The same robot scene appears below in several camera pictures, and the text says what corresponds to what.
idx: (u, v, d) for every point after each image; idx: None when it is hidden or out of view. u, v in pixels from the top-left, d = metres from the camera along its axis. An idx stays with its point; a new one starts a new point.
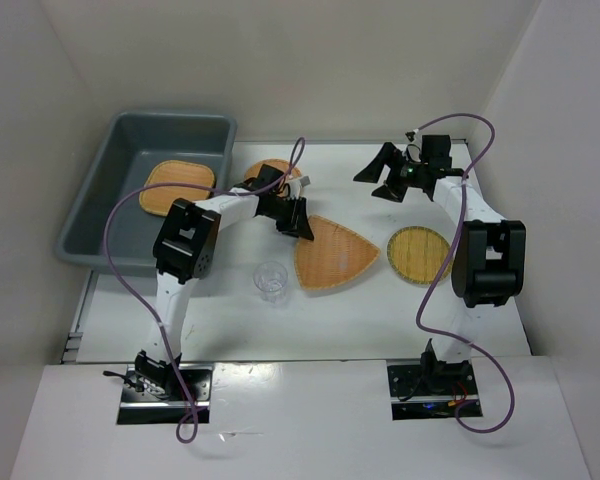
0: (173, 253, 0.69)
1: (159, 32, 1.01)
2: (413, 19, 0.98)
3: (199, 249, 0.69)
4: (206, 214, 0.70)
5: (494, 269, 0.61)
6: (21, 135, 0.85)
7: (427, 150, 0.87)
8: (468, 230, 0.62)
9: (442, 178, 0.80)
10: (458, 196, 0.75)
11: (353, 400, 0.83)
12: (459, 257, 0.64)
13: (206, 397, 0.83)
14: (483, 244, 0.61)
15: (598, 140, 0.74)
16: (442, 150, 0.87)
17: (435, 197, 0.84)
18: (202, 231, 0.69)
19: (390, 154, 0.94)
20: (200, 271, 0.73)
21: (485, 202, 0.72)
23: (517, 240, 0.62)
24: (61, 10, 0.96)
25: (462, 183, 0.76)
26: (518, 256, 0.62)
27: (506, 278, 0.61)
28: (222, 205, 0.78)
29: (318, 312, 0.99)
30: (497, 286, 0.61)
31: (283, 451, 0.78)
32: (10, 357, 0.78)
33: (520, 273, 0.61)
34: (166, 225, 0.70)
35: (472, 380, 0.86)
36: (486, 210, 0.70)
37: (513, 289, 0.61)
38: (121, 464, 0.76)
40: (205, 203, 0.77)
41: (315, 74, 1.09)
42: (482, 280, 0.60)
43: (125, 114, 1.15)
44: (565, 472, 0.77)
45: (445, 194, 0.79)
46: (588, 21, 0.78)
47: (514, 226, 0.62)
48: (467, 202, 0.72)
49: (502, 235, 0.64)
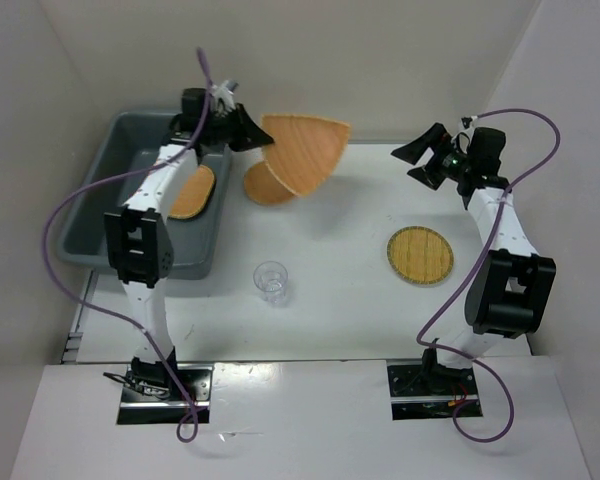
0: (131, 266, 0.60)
1: (160, 31, 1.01)
2: (413, 18, 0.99)
3: (155, 253, 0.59)
4: (145, 215, 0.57)
5: (509, 304, 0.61)
6: (21, 135, 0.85)
7: (475, 147, 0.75)
8: (489, 261, 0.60)
9: (480, 190, 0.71)
10: (492, 214, 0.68)
11: (354, 400, 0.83)
12: (476, 284, 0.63)
13: (206, 397, 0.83)
14: (503, 279, 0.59)
15: (598, 140, 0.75)
16: (492, 150, 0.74)
17: (470, 207, 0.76)
18: (149, 238, 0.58)
19: (437, 137, 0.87)
20: (167, 265, 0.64)
21: (520, 226, 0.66)
23: (542, 280, 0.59)
24: (61, 9, 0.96)
25: (501, 200, 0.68)
26: (541, 295, 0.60)
27: (520, 315, 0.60)
28: (158, 187, 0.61)
29: (318, 312, 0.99)
30: (510, 321, 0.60)
31: (284, 450, 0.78)
32: (11, 356, 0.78)
33: (537, 313, 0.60)
34: (109, 239, 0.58)
35: (472, 380, 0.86)
36: (517, 239, 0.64)
37: (526, 327, 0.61)
38: (121, 464, 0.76)
40: (138, 198, 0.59)
41: (315, 74, 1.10)
42: (494, 312, 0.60)
43: (125, 114, 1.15)
44: (565, 472, 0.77)
45: (480, 208, 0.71)
46: (587, 22, 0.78)
47: (544, 263, 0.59)
48: (499, 224, 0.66)
49: (528, 269, 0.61)
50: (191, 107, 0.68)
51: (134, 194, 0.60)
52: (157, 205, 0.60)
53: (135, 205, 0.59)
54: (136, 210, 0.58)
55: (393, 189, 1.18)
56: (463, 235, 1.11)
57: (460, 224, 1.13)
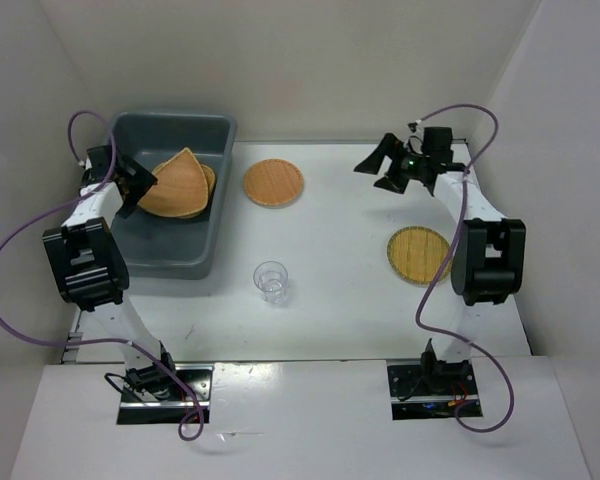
0: (87, 284, 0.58)
1: (159, 31, 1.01)
2: (412, 18, 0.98)
3: (108, 256, 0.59)
4: (91, 223, 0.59)
5: (493, 268, 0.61)
6: (21, 136, 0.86)
7: (429, 143, 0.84)
8: (466, 230, 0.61)
9: (444, 174, 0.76)
10: (458, 192, 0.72)
11: (352, 399, 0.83)
12: (458, 256, 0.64)
13: (206, 397, 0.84)
14: (481, 245, 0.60)
15: (596, 141, 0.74)
16: (443, 143, 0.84)
17: (435, 192, 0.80)
18: (100, 245, 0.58)
19: (391, 145, 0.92)
20: (127, 283, 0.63)
21: (485, 197, 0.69)
23: (517, 241, 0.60)
24: (61, 10, 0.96)
25: (463, 179, 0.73)
26: (519, 254, 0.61)
27: (504, 276, 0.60)
28: (93, 206, 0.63)
29: (317, 310, 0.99)
30: (496, 285, 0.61)
31: (285, 450, 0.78)
32: (13, 358, 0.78)
33: (519, 272, 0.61)
34: (56, 264, 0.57)
35: (472, 380, 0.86)
36: (487, 207, 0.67)
37: (511, 286, 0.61)
38: (120, 463, 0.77)
40: (75, 217, 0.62)
41: (315, 73, 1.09)
42: (481, 279, 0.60)
43: (125, 114, 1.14)
44: (566, 473, 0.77)
45: (447, 191, 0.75)
46: (587, 20, 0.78)
47: (515, 225, 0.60)
48: (467, 198, 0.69)
49: (501, 234, 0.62)
50: (98, 157, 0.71)
51: (69, 217, 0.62)
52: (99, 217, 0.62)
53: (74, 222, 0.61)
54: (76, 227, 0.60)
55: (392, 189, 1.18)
56: None
57: None
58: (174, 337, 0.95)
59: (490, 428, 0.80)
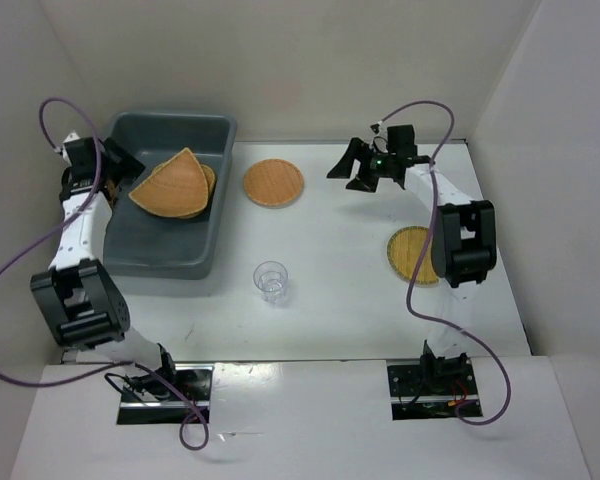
0: (85, 331, 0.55)
1: (158, 30, 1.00)
2: (412, 18, 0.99)
3: (106, 302, 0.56)
4: (83, 266, 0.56)
5: (470, 248, 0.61)
6: (20, 136, 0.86)
7: (393, 140, 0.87)
8: (441, 214, 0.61)
9: (413, 167, 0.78)
10: (427, 183, 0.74)
11: (353, 398, 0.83)
12: (435, 242, 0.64)
13: (206, 397, 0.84)
14: (457, 227, 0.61)
15: (597, 140, 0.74)
16: (406, 139, 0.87)
17: (407, 186, 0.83)
18: (94, 289, 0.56)
19: (358, 148, 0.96)
20: (127, 321, 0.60)
21: (453, 184, 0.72)
23: (488, 219, 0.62)
24: (61, 10, 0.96)
25: (430, 170, 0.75)
26: (490, 232, 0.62)
27: (482, 256, 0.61)
28: (83, 237, 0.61)
29: (318, 310, 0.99)
30: (476, 265, 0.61)
31: (285, 450, 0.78)
32: (13, 357, 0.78)
33: (494, 249, 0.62)
34: (51, 312, 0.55)
35: (472, 380, 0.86)
36: (456, 193, 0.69)
37: (489, 265, 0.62)
38: (120, 463, 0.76)
40: (64, 254, 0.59)
41: (315, 72, 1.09)
42: (460, 260, 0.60)
43: (125, 114, 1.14)
44: (566, 473, 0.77)
45: (416, 182, 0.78)
46: (587, 21, 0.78)
47: (484, 206, 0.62)
48: (437, 186, 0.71)
49: (472, 216, 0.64)
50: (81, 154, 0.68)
51: (58, 252, 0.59)
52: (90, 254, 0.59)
53: (65, 262, 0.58)
54: (67, 268, 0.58)
55: (392, 189, 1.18)
56: None
57: None
58: (174, 337, 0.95)
59: (487, 421, 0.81)
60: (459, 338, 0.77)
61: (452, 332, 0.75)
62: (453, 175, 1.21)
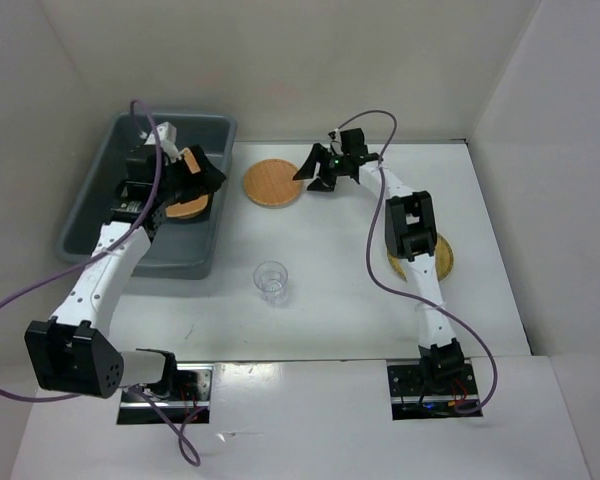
0: (69, 388, 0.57)
1: (158, 31, 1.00)
2: (412, 18, 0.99)
3: (95, 375, 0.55)
4: (79, 332, 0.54)
5: (414, 230, 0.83)
6: (22, 137, 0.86)
7: (346, 143, 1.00)
8: (390, 206, 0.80)
9: (364, 164, 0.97)
10: (378, 178, 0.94)
11: (352, 397, 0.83)
12: (388, 228, 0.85)
13: (206, 397, 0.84)
14: (402, 215, 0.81)
15: (597, 140, 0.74)
16: (358, 140, 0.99)
17: (361, 181, 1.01)
18: (85, 358, 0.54)
19: (320, 153, 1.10)
20: (115, 377, 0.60)
21: (400, 179, 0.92)
23: (427, 207, 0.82)
24: (61, 10, 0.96)
25: (380, 168, 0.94)
26: (429, 217, 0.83)
27: (425, 236, 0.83)
28: (95, 290, 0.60)
29: (318, 310, 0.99)
30: (419, 243, 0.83)
31: (284, 450, 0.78)
32: (13, 357, 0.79)
33: (433, 230, 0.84)
34: (38, 365, 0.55)
35: (472, 380, 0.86)
36: (402, 187, 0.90)
37: (431, 240, 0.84)
38: (120, 463, 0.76)
40: (72, 306, 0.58)
41: (314, 73, 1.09)
42: (410, 241, 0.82)
43: (125, 114, 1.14)
44: (566, 473, 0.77)
45: (367, 178, 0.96)
46: (588, 20, 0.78)
47: (423, 197, 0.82)
48: (387, 181, 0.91)
49: (415, 204, 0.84)
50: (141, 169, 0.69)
51: (67, 301, 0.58)
52: (95, 314, 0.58)
53: (68, 317, 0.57)
54: (67, 324, 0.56)
55: None
56: (463, 236, 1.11)
57: (461, 225, 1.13)
58: (174, 337, 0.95)
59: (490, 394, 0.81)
60: (442, 320, 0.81)
61: (429, 309, 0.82)
62: (454, 175, 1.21)
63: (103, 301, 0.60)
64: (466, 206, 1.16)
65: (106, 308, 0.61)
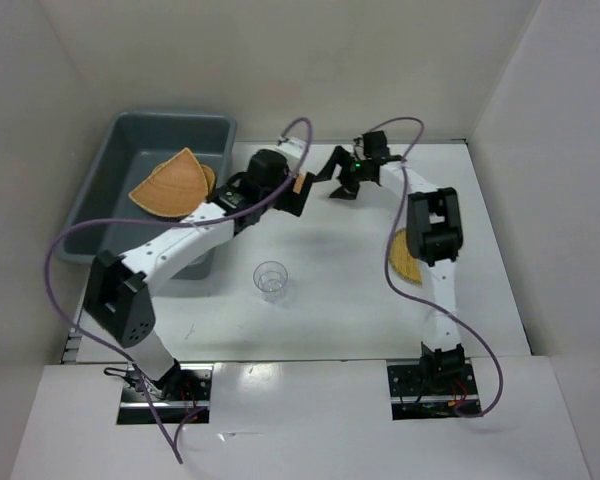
0: (102, 320, 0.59)
1: (158, 31, 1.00)
2: (412, 17, 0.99)
3: (125, 321, 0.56)
4: (130, 280, 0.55)
5: (438, 230, 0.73)
6: (22, 137, 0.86)
7: (367, 145, 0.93)
8: (412, 201, 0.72)
9: (385, 164, 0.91)
10: (400, 176, 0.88)
11: (352, 397, 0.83)
12: (408, 225, 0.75)
13: (206, 397, 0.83)
14: (426, 212, 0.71)
15: (597, 139, 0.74)
16: (379, 141, 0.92)
17: (382, 182, 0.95)
18: (124, 303, 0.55)
19: (341, 155, 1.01)
20: (138, 336, 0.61)
21: (423, 178, 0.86)
23: (452, 204, 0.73)
24: (60, 11, 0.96)
25: (402, 167, 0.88)
26: (456, 216, 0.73)
27: (451, 237, 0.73)
28: (166, 250, 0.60)
29: (318, 310, 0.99)
30: (444, 245, 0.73)
31: (283, 451, 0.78)
32: (12, 357, 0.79)
33: (460, 231, 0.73)
34: (90, 286, 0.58)
35: (472, 380, 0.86)
36: (425, 185, 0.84)
37: (457, 243, 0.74)
38: (120, 463, 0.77)
40: (141, 254, 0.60)
41: (315, 73, 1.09)
42: (432, 240, 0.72)
43: (125, 114, 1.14)
44: (566, 473, 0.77)
45: (389, 177, 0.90)
46: (587, 20, 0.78)
47: (448, 193, 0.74)
48: (409, 179, 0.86)
49: (440, 202, 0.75)
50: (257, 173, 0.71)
51: (139, 247, 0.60)
52: (154, 270, 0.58)
53: (134, 262, 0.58)
54: (127, 267, 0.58)
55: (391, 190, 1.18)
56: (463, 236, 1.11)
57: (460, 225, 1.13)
58: (174, 337, 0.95)
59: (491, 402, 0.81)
60: (450, 326, 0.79)
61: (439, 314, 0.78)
62: (454, 175, 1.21)
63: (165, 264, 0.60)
64: (465, 206, 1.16)
65: (163, 275, 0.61)
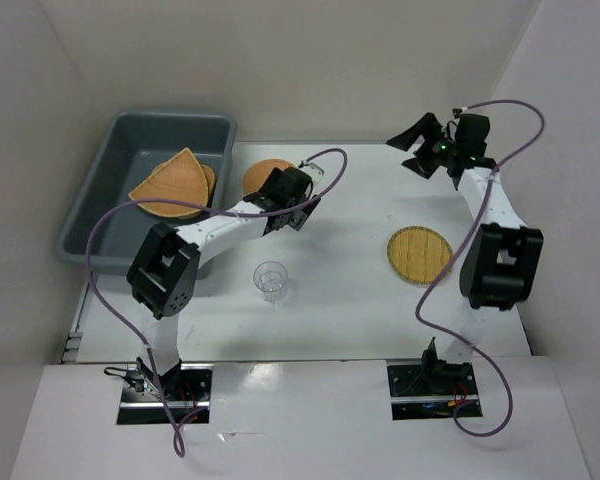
0: (145, 286, 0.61)
1: (158, 30, 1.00)
2: (412, 17, 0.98)
3: (171, 285, 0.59)
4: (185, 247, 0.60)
5: (502, 271, 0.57)
6: (22, 138, 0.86)
7: (462, 131, 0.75)
8: (481, 232, 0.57)
9: (471, 170, 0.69)
10: (482, 190, 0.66)
11: (352, 397, 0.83)
12: (468, 257, 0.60)
13: (206, 397, 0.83)
14: (494, 248, 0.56)
15: (598, 139, 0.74)
16: (478, 132, 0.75)
17: (460, 188, 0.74)
18: (176, 268, 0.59)
19: (429, 126, 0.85)
20: (173, 309, 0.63)
21: (509, 203, 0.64)
23: (532, 249, 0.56)
24: (60, 10, 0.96)
25: (489, 178, 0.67)
26: (531, 264, 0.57)
27: (515, 285, 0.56)
28: (213, 230, 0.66)
29: (318, 310, 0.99)
30: (503, 291, 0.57)
31: (283, 452, 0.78)
32: (12, 357, 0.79)
33: (530, 282, 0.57)
34: (143, 252, 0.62)
35: (472, 380, 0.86)
36: (507, 213, 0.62)
37: (520, 295, 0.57)
38: (120, 463, 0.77)
40: (192, 230, 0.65)
41: (315, 73, 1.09)
42: (488, 283, 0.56)
43: (125, 114, 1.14)
44: (566, 473, 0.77)
45: (469, 187, 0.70)
46: (587, 20, 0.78)
47: (532, 234, 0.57)
48: (489, 199, 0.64)
49: (518, 242, 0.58)
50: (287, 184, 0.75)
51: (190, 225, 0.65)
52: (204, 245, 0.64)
53: (186, 235, 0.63)
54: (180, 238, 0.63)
55: (391, 190, 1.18)
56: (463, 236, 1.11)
57: (461, 225, 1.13)
58: None
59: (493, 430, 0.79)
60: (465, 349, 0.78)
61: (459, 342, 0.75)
62: None
63: (210, 244, 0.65)
64: (465, 207, 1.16)
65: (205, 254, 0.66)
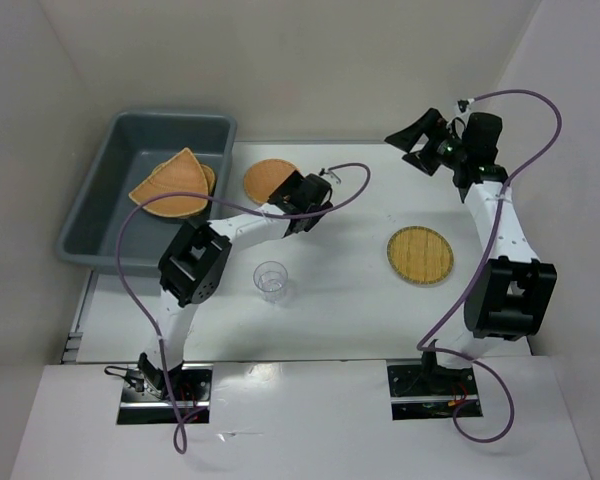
0: (176, 274, 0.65)
1: (159, 30, 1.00)
2: (413, 17, 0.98)
3: (202, 275, 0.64)
4: (217, 239, 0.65)
5: (508, 305, 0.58)
6: (23, 137, 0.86)
7: (472, 132, 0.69)
8: (489, 269, 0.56)
9: (480, 185, 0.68)
10: (491, 211, 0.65)
11: (352, 397, 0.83)
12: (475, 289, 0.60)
13: (207, 397, 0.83)
14: (503, 285, 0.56)
15: (597, 139, 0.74)
16: (490, 133, 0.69)
17: (467, 201, 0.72)
18: (208, 258, 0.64)
19: (432, 124, 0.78)
20: (198, 297, 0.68)
21: (521, 230, 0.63)
23: (543, 286, 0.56)
24: (61, 10, 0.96)
25: (499, 199, 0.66)
26: (541, 300, 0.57)
27: (522, 320, 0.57)
28: (241, 225, 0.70)
29: (318, 310, 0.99)
30: (510, 325, 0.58)
31: (283, 451, 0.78)
32: (12, 357, 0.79)
33: (539, 316, 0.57)
34: (174, 242, 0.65)
35: (472, 380, 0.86)
36: (517, 243, 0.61)
37: (527, 329, 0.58)
38: (120, 463, 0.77)
40: (222, 223, 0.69)
41: (315, 73, 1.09)
42: (494, 317, 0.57)
43: (125, 114, 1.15)
44: (566, 472, 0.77)
45: (477, 205, 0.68)
46: (587, 20, 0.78)
47: (545, 269, 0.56)
48: (499, 226, 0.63)
49: (528, 274, 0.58)
50: (307, 190, 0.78)
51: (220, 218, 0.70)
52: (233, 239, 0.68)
53: (217, 228, 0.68)
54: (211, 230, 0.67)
55: (391, 190, 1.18)
56: (463, 236, 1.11)
57: (460, 225, 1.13)
58: None
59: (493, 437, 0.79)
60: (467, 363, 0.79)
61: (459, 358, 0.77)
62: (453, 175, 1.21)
63: (237, 238, 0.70)
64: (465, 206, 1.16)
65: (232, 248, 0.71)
